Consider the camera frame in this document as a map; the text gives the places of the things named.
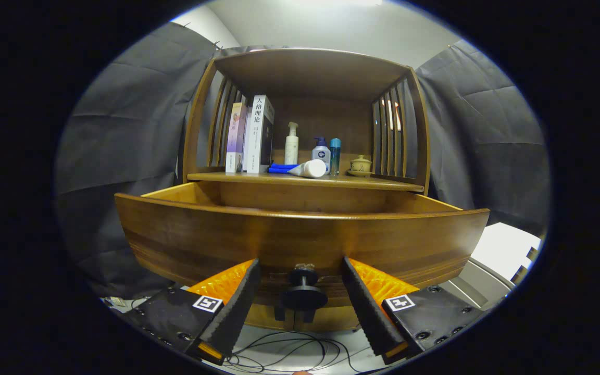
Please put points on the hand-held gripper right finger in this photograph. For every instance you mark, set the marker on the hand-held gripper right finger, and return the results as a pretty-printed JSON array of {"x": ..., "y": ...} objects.
[{"x": 369, "y": 312}]

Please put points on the wooden drawer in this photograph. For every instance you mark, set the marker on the wooden drawer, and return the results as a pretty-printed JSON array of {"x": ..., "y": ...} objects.
[{"x": 305, "y": 239}]

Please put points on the purple book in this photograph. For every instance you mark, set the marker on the purple book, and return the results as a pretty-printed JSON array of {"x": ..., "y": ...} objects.
[{"x": 235, "y": 135}]

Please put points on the white table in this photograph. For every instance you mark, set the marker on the white table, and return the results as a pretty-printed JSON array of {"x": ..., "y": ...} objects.
[{"x": 503, "y": 247}]

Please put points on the white bottle with blue cap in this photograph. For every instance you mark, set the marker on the white bottle with blue cap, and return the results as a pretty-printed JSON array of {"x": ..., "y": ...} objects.
[{"x": 321, "y": 151}]

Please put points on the black backdrop cloth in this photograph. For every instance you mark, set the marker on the black backdrop cloth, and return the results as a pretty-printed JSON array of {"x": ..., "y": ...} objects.
[{"x": 123, "y": 156}]

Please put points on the wooden countertop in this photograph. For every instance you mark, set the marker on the wooden countertop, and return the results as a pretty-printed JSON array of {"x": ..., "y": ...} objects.
[{"x": 362, "y": 180}]

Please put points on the white pump bottle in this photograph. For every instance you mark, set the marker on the white pump bottle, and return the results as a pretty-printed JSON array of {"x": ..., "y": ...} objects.
[{"x": 291, "y": 151}]

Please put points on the blue folded cloth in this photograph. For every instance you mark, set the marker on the blue folded cloth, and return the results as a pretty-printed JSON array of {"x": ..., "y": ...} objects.
[{"x": 279, "y": 168}]

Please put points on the white and green tube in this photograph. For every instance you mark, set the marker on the white and green tube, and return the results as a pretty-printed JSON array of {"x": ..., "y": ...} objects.
[{"x": 313, "y": 169}]

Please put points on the wooden cabinet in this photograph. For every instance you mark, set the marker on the wooden cabinet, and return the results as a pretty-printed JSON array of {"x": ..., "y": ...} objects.
[{"x": 310, "y": 73}]

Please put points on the yellow lidded teacup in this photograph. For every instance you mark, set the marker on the yellow lidded teacup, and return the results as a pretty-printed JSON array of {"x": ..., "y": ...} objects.
[{"x": 360, "y": 165}]

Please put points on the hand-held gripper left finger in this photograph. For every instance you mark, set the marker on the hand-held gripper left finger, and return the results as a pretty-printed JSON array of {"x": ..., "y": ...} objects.
[{"x": 236, "y": 312}]

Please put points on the black drawer knob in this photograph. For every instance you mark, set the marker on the black drawer knob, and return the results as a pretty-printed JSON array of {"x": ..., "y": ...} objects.
[{"x": 303, "y": 291}]

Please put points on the white book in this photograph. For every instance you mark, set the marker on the white book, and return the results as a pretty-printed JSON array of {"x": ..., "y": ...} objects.
[{"x": 255, "y": 140}]

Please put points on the slim teal bottle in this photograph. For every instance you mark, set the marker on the slim teal bottle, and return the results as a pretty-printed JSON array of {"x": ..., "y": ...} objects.
[{"x": 335, "y": 156}]

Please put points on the grey lined floor mat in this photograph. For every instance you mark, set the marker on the grey lined floor mat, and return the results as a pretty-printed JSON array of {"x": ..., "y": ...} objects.
[{"x": 479, "y": 286}]

